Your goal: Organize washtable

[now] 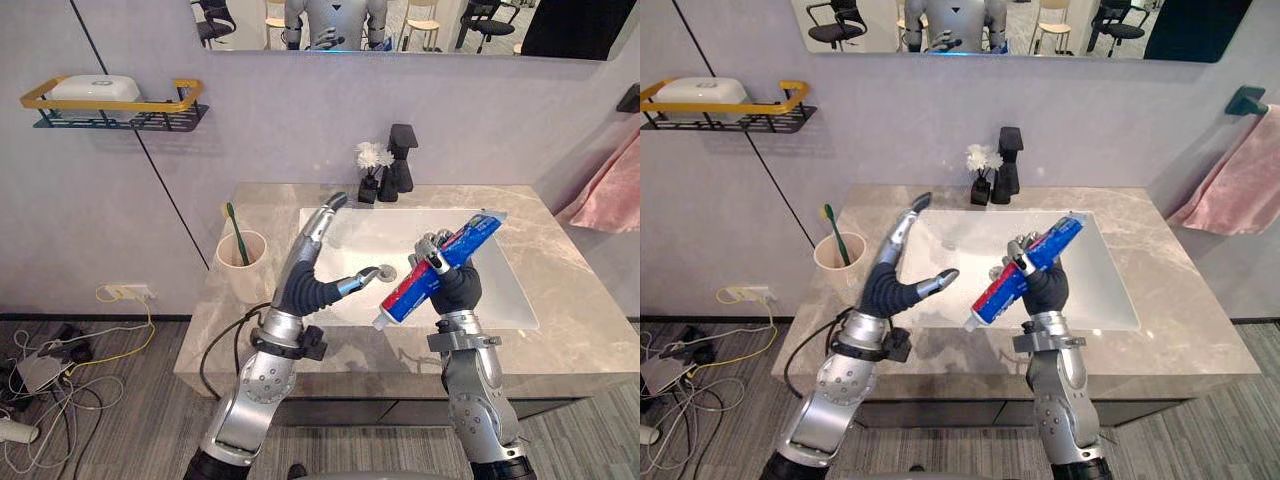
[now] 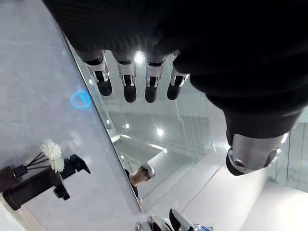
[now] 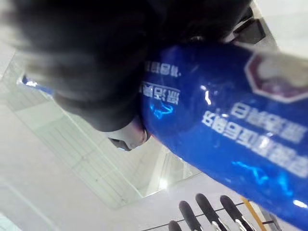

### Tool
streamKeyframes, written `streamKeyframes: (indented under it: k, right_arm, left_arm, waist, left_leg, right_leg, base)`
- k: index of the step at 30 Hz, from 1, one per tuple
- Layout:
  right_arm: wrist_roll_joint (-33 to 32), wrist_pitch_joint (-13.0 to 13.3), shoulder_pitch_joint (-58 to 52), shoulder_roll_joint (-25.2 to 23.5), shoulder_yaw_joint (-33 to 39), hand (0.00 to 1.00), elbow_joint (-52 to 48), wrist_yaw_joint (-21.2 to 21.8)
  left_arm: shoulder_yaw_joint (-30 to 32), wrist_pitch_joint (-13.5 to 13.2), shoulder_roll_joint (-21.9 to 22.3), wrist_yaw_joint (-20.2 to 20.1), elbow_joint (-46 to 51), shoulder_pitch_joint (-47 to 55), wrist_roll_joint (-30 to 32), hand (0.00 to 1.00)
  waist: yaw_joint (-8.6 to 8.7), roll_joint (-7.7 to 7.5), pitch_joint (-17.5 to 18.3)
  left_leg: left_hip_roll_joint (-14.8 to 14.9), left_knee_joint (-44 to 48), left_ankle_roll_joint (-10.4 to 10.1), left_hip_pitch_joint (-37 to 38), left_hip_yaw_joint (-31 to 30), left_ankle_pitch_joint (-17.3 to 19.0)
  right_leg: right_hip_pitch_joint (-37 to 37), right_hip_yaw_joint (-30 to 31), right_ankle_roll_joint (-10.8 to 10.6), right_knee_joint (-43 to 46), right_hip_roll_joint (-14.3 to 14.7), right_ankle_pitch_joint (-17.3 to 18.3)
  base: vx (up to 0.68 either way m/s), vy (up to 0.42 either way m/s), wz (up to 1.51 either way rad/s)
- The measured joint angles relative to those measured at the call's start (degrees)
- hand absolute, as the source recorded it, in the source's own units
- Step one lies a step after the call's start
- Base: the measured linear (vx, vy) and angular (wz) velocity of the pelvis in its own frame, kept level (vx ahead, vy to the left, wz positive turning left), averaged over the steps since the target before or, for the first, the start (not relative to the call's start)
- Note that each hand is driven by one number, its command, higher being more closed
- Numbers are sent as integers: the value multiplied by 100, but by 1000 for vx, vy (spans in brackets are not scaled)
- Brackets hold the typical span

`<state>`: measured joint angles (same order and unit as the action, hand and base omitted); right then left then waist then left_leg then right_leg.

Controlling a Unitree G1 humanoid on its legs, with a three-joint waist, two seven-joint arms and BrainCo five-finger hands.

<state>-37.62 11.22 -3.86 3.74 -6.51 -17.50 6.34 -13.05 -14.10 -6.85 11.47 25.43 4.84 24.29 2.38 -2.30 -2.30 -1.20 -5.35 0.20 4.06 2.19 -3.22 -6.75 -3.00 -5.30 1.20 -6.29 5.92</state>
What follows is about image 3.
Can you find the left robot hand black fingertips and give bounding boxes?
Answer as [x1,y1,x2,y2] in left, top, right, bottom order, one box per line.
[167,193,256,231]

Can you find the right robot hand black cloth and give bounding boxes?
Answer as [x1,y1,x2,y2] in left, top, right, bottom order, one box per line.
[0,0,267,152]

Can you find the blue tube with white print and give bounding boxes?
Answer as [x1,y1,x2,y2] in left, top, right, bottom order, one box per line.
[21,41,308,228]

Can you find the yellow bar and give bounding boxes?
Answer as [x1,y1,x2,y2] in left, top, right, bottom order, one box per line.
[241,197,264,231]

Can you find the wall mirror pane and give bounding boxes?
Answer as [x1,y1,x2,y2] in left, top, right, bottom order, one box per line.
[0,72,203,210]

